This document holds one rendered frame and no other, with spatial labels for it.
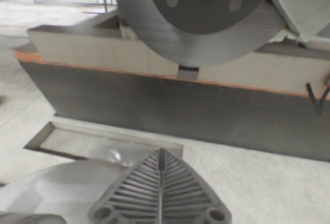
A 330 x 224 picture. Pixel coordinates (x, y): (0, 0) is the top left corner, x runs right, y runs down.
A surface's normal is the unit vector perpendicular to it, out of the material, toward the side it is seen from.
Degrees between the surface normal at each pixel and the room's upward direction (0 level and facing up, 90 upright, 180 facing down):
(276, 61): 90
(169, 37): 90
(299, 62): 90
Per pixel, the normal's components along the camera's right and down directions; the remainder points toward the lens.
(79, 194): 0.00, 0.41
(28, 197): 0.91, 0.04
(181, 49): -0.18, 0.70
